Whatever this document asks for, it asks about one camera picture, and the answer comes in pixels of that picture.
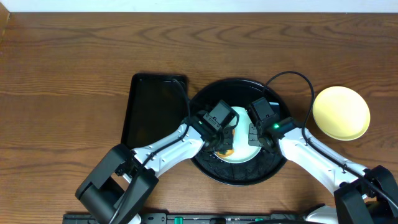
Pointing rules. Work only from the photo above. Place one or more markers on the yellow plate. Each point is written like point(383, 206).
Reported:
point(341, 113)

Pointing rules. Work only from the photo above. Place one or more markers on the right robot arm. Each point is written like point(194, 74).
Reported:
point(361, 195)

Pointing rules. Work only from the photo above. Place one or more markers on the orange green scrub sponge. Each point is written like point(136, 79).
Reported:
point(225, 152)

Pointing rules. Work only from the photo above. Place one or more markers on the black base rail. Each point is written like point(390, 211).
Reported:
point(199, 218)

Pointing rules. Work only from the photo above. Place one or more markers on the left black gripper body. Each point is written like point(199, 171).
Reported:
point(219, 139)

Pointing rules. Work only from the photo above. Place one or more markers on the black rectangular tray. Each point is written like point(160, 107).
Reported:
point(155, 108)

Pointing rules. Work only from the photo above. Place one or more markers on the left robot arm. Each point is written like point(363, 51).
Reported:
point(116, 189)

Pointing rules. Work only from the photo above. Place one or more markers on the round black tray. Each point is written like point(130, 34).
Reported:
point(238, 92)

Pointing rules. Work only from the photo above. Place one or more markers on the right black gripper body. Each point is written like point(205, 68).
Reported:
point(254, 136)

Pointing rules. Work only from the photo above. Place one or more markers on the light blue plate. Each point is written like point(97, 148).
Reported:
point(241, 150)

